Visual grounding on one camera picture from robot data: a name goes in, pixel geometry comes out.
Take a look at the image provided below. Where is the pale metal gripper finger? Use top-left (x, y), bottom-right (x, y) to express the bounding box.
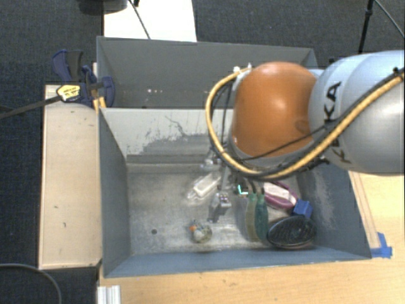
top-left (187, 172), bottom-right (222, 201)
top-left (207, 192), bottom-right (233, 224)

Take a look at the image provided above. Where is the small grey and orange toy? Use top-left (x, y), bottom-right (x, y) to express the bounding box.
top-left (189, 220), bottom-right (213, 244)

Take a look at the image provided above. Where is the grey metal bin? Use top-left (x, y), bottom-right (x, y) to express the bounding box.
top-left (96, 35), bottom-right (373, 279)

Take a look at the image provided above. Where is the purple and white brush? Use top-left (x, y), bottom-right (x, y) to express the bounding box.
top-left (263, 180), bottom-right (300, 211)

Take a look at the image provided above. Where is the small blue block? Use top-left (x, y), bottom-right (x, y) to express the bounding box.
top-left (290, 199), bottom-right (313, 219)

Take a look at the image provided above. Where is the pale wood board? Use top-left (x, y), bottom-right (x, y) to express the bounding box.
top-left (38, 84), bottom-right (103, 270)

